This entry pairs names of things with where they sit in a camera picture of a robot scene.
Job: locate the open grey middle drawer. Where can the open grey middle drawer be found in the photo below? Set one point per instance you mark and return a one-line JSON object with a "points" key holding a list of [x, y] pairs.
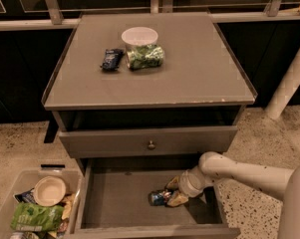
{"points": [[115, 202]]}

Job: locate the metal railing frame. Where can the metal railing frame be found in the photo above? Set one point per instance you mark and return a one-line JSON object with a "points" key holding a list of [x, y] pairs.
{"points": [[17, 14]]}

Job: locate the clear plastic storage bin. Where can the clear plastic storage bin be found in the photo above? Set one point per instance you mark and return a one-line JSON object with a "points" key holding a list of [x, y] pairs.
{"points": [[26, 180]]}

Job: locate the white round cup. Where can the white round cup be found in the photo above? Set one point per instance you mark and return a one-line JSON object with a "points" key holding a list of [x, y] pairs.
{"points": [[139, 36]]}

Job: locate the green patterned can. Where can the green patterned can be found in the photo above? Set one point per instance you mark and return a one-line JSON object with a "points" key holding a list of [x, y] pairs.
{"points": [[146, 56]]}

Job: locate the dark blue packet in bin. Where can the dark blue packet in bin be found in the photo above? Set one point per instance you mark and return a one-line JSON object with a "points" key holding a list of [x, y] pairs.
{"points": [[25, 197]]}

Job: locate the grey wooden drawer cabinet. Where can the grey wooden drawer cabinet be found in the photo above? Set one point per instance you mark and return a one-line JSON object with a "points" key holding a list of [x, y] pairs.
{"points": [[198, 84]]}

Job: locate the round brass drawer knob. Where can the round brass drawer knob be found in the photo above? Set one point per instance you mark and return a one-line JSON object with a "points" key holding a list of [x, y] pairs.
{"points": [[151, 145]]}

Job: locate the yellow snack wrapper in bin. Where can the yellow snack wrapper in bin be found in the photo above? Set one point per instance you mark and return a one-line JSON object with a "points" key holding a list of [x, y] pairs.
{"points": [[67, 202]]}

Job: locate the blue silver redbull can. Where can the blue silver redbull can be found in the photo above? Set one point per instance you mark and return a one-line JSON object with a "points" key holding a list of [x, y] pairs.
{"points": [[159, 197]]}

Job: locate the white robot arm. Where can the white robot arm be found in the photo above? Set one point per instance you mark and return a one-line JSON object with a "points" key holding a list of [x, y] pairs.
{"points": [[280, 183]]}

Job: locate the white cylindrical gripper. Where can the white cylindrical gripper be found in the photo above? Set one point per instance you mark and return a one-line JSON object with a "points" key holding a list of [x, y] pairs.
{"points": [[186, 185]]}

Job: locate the dark blue snack packet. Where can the dark blue snack packet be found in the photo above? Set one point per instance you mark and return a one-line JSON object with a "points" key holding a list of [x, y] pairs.
{"points": [[112, 59]]}

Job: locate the closed grey top drawer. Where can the closed grey top drawer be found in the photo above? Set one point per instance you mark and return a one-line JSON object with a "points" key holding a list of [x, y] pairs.
{"points": [[134, 142]]}

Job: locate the green chip bag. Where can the green chip bag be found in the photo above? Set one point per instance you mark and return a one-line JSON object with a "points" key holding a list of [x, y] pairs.
{"points": [[36, 218]]}

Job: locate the beige paper bowl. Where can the beige paper bowl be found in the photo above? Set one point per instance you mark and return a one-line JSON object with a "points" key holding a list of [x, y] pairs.
{"points": [[49, 191]]}

